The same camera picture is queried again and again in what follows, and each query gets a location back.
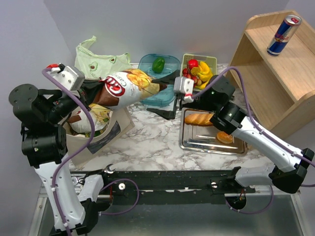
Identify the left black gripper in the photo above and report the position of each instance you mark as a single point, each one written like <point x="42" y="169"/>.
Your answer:
<point x="83" y="93"/>

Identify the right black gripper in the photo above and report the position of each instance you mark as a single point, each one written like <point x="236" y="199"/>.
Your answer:
<point x="167" y="114"/>

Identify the green bell pepper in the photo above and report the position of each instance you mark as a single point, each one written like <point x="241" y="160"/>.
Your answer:
<point x="158" y="65"/>

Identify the yellow banana bunch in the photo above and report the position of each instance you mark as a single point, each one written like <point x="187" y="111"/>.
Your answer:
<point x="203" y="73"/>

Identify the brown chip bag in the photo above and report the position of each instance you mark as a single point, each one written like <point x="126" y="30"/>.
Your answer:
<point x="126" y="87"/>

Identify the beige canvas tote bag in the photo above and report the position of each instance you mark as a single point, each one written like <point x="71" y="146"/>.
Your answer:
<point x="109" y="126"/>

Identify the green plastic grocery bag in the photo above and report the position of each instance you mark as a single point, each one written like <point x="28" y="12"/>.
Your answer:
<point x="95" y="66"/>

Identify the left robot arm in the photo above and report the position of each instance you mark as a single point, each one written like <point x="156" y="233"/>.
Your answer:
<point x="44" y="144"/>

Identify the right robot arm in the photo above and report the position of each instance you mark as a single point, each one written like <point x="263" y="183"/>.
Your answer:
<point x="290" y="163"/>

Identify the teal transparent plastic container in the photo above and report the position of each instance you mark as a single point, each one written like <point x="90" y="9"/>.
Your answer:
<point x="164" y="69"/>

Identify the bread loaf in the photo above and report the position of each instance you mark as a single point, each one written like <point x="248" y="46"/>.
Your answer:
<point x="201" y="119"/>

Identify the red apple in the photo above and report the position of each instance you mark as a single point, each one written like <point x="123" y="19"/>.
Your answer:
<point x="192" y="63"/>

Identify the metal tray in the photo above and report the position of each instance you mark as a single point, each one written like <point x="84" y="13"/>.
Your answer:
<point x="204" y="138"/>

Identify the glazed donut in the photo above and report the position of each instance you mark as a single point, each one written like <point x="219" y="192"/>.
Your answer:
<point x="224" y="138"/>

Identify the wooden shelf unit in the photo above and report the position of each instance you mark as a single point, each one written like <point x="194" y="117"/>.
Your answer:
<point x="280" y="89"/>

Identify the red bull can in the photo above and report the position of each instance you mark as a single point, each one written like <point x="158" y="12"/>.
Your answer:
<point x="284" y="33"/>

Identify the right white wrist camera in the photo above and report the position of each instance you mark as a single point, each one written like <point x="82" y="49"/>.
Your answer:
<point x="184" y="86"/>

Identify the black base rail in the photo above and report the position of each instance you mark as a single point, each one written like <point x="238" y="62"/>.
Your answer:
<point x="171" y="187"/>

